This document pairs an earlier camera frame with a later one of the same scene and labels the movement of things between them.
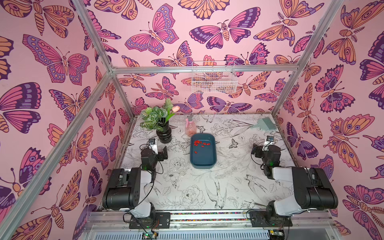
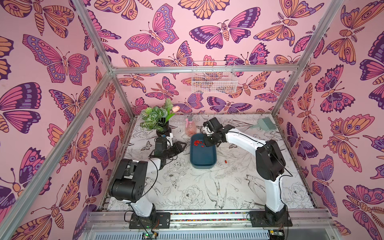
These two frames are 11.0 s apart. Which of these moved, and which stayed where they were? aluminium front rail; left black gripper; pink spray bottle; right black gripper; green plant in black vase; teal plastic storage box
Moved: left black gripper; right black gripper
Stayed: green plant in black vase; aluminium front rail; teal plastic storage box; pink spray bottle
